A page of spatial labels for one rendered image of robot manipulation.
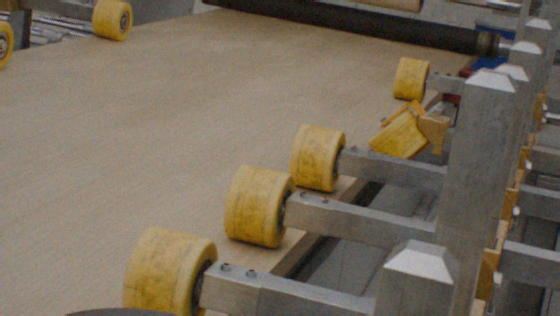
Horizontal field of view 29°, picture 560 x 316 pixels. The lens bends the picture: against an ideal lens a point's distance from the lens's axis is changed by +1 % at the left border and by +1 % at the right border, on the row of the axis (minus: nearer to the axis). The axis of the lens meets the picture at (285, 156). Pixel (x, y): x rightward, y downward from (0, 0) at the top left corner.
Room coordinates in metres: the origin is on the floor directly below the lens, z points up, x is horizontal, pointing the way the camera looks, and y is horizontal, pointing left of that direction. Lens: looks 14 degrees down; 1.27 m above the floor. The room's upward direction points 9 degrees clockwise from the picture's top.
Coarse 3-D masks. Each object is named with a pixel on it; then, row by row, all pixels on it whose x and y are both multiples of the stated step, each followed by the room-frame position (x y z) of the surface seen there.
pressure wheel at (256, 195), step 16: (240, 176) 1.06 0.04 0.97; (256, 176) 1.06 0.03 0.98; (272, 176) 1.06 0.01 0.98; (288, 176) 1.07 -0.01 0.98; (240, 192) 1.04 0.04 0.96; (256, 192) 1.04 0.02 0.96; (272, 192) 1.04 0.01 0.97; (288, 192) 1.08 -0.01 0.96; (224, 208) 1.04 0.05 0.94; (240, 208) 1.04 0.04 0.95; (256, 208) 1.03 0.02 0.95; (272, 208) 1.03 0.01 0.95; (224, 224) 1.05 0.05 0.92; (240, 224) 1.04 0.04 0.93; (256, 224) 1.03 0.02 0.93; (272, 224) 1.03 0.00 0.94; (256, 240) 1.04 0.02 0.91; (272, 240) 1.04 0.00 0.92
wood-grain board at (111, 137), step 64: (64, 64) 1.85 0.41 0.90; (128, 64) 1.95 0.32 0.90; (192, 64) 2.06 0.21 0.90; (256, 64) 2.17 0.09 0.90; (320, 64) 2.30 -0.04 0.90; (384, 64) 2.44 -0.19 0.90; (448, 64) 2.60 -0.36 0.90; (0, 128) 1.36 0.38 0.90; (64, 128) 1.42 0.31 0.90; (128, 128) 1.47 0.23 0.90; (192, 128) 1.53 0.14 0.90; (256, 128) 1.60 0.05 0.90; (0, 192) 1.11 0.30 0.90; (64, 192) 1.14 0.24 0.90; (128, 192) 1.18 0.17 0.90; (192, 192) 1.21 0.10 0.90; (320, 192) 1.30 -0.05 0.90; (0, 256) 0.92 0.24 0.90; (64, 256) 0.95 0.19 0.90; (128, 256) 0.97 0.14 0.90; (256, 256) 1.03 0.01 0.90
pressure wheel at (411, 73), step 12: (408, 60) 2.03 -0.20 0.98; (420, 60) 2.04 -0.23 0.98; (396, 72) 2.02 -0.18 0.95; (408, 72) 2.01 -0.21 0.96; (420, 72) 2.01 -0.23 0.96; (396, 84) 2.01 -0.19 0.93; (408, 84) 2.01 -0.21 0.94; (420, 84) 2.00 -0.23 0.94; (396, 96) 2.03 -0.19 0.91; (408, 96) 2.02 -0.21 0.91; (420, 96) 2.01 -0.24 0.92
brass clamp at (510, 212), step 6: (516, 174) 1.27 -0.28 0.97; (522, 174) 1.28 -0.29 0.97; (516, 180) 1.24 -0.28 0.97; (516, 186) 1.21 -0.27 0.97; (510, 192) 1.20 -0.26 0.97; (516, 192) 1.19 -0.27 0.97; (504, 198) 1.18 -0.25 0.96; (510, 198) 1.19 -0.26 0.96; (516, 198) 1.20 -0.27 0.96; (504, 204) 1.18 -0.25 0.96; (510, 204) 1.18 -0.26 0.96; (504, 210) 1.18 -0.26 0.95; (510, 210) 1.18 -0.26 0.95; (516, 210) 1.18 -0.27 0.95; (504, 216) 1.18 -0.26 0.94; (510, 216) 1.18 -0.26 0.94; (516, 216) 1.18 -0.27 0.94; (510, 222) 1.19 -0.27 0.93
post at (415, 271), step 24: (408, 240) 0.51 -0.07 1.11; (384, 264) 0.48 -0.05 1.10; (408, 264) 0.48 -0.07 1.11; (432, 264) 0.48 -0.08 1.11; (456, 264) 0.50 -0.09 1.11; (384, 288) 0.48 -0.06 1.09; (408, 288) 0.48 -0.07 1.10; (432, 288) 0.48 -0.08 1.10; (456, 288) 0.50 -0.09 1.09; (384, 312) 0.48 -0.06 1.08; (408, 312) 0.48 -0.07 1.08; (432, 312) 0.48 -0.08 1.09
